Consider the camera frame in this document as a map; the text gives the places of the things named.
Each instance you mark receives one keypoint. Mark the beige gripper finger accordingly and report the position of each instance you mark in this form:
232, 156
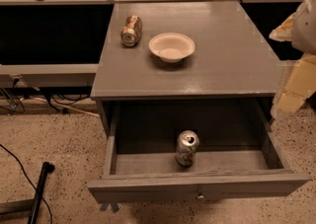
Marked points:
297, 84
284, 31

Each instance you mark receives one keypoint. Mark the silver 7up can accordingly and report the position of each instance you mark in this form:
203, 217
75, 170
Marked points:
187, 145

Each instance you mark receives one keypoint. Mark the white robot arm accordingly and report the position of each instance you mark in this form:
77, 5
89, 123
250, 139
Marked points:
304, 31

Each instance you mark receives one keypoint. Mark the brown soda can lying down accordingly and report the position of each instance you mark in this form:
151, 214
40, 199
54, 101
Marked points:
131, 33

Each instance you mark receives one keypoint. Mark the open grey wooden drawer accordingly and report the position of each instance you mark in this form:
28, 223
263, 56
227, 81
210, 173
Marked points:
237, 155

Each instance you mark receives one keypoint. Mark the white paper bowl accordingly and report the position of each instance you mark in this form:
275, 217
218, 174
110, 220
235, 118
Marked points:
172, 47

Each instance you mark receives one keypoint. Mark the grey wooden cabinet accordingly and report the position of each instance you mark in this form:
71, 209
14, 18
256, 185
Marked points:
232, 59

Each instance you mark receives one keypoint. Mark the grey side shelf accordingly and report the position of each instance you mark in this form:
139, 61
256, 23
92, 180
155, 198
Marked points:
48, 75

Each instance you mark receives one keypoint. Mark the black metal stand leg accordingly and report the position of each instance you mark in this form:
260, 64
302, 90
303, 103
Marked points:
46, 169

